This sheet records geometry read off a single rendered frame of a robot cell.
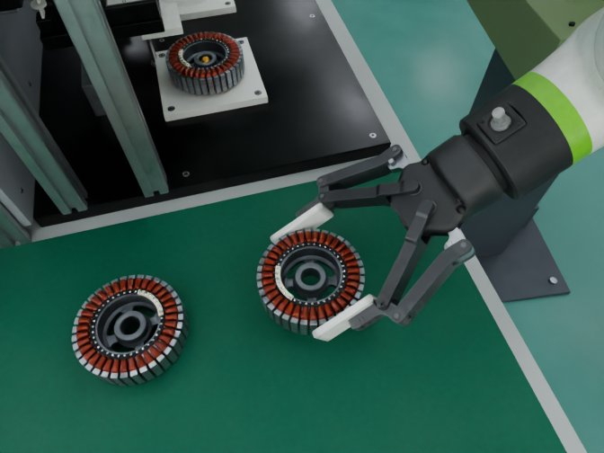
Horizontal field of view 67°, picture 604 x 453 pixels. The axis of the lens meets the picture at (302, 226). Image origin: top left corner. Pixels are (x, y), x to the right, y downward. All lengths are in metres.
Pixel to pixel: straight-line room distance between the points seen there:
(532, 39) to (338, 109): 0.31
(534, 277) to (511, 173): 1.11
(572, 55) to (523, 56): 0.37
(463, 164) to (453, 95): 1.57
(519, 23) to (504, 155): 0.44
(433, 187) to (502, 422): 0.24
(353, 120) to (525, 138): 0.30
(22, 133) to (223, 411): 0.34
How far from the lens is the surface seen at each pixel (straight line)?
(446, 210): 0.44
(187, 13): 0.88
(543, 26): 0.79
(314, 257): 0.51
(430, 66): 2.11
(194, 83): 0.69
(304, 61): 0.77
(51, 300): 0.60
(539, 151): 0.43
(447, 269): 0.43
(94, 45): 0.48
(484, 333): 0.55
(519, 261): 1.54
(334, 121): 0.67
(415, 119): 1.85
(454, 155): 0.44
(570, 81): 0.45
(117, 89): 0.50
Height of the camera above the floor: 1.23
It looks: 56 degrees down
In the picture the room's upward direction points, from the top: straight up
